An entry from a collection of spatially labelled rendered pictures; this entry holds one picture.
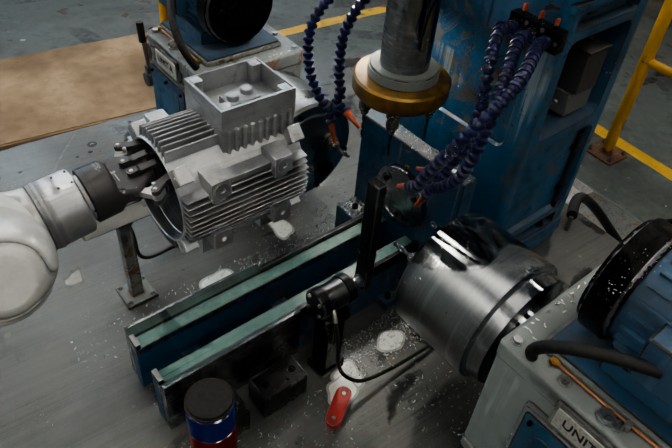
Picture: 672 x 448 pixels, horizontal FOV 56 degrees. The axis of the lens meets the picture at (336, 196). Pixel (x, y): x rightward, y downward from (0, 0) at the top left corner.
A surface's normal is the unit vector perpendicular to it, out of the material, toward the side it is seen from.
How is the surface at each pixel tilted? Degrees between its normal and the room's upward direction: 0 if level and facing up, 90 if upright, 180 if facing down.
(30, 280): 62
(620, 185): 0
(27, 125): 0
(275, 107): 90
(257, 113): 90
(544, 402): 89
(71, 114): 0
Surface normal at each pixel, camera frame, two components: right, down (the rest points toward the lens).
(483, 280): -0.30, -0.49
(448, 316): -0.68, 0.02
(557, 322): 0.07, -0.76
